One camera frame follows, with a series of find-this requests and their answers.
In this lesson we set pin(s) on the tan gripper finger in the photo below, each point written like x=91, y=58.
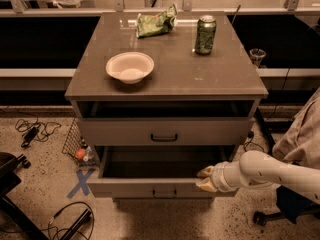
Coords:
x=206, y=185
x=206, y=172

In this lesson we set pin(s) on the green chip bag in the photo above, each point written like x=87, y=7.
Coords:
x=153, y=25

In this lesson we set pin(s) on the clear plastic cup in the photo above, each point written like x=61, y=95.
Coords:
x=257, y=55

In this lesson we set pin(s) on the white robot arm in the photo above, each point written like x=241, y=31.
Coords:
x=258, y=168

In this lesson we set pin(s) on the black power adapter with cable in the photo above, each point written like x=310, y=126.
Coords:
x=35, y=131

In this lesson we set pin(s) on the grey drawer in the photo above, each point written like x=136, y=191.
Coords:
x=185, y=122
x=155, y=172

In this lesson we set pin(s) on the green soda can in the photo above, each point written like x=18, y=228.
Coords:
x=206, y=30

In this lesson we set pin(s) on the white paper bowl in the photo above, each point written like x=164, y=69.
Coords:
x=129, y=67

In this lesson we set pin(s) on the grey drawer cabinet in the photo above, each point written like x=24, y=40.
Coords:
x=179, y=73

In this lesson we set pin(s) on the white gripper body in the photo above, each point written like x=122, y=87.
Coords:
x=218, y=176

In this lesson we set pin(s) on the wire basket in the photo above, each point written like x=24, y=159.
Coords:
x=75, y=141

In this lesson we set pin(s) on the black office chair left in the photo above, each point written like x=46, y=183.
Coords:
x=8, y=181

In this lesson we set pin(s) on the blue tape cross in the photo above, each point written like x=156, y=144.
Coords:
x=82, y=176

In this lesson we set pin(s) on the orange ball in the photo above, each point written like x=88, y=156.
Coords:
x=80, y=154

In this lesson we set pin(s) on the black table leg right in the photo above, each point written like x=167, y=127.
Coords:
x=264, y=129

